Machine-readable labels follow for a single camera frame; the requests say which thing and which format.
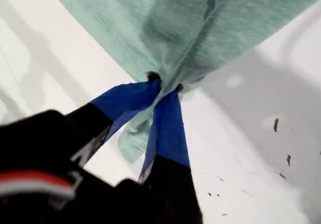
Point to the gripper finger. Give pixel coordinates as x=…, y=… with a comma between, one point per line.
x=170, y=146
x=120, y=101

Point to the pale green T-shirt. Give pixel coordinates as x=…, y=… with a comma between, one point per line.
x=175, y=20

